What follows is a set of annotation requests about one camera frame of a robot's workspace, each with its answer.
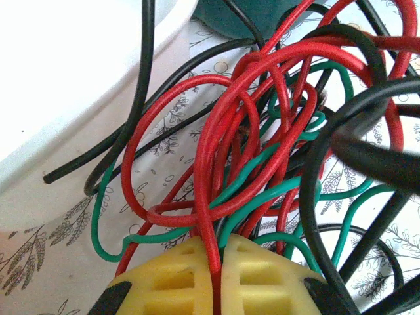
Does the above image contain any black cable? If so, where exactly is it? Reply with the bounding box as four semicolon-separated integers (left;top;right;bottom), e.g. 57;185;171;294
42;0;420;315

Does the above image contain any green cable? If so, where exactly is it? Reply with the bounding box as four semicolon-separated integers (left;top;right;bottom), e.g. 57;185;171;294
91;60;394;273

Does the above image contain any white plastic bin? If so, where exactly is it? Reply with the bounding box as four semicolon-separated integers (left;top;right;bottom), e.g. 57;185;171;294
0;0;200;230

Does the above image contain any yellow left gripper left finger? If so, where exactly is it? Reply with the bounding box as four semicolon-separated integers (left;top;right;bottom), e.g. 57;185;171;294
88;236;221;315

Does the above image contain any red cable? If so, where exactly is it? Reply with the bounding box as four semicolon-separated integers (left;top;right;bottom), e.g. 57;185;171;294
114;0;419;315

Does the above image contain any floral tablecloth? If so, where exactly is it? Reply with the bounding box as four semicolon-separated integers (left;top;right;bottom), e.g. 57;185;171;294
0;6;420;315

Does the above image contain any teal plastic bin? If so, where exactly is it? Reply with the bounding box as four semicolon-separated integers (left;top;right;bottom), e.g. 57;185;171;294
192;0;316;42

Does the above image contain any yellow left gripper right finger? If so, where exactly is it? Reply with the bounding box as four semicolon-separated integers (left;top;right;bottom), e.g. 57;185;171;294
220;233;329;315

